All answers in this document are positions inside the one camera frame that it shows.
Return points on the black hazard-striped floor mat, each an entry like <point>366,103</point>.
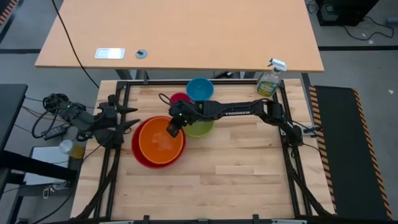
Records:
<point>342,149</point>

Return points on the white board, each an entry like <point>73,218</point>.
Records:
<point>46,168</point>

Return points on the beige wooden desk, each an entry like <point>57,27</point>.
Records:
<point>186,31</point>

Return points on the white-capped yellow bottle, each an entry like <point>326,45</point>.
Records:
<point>70,148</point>

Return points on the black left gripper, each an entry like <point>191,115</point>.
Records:
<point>107,119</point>

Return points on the small magenta bowl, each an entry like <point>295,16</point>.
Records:
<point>178,97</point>

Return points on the green bowl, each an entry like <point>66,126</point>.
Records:
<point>199,129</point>

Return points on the black power adapter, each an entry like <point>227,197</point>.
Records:
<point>56,131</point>

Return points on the large red bowl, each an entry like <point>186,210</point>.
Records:
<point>136,149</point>

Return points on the blue bowl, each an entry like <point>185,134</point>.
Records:
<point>200,88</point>

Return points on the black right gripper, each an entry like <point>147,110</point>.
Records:
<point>186,110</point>

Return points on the black aluminium table frame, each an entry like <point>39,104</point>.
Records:
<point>161,82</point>

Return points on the grey connector block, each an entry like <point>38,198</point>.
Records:
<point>311,129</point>

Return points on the green cleaner spray bottle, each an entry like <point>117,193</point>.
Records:
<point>267,84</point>

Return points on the black equipment box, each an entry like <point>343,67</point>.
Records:
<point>345,11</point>

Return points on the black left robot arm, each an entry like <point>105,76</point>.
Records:
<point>77,118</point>

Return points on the orange bowl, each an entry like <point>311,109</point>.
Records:
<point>158,143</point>

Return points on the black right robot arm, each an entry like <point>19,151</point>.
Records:
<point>236,110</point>

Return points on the black side table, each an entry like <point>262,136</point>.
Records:
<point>9,109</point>

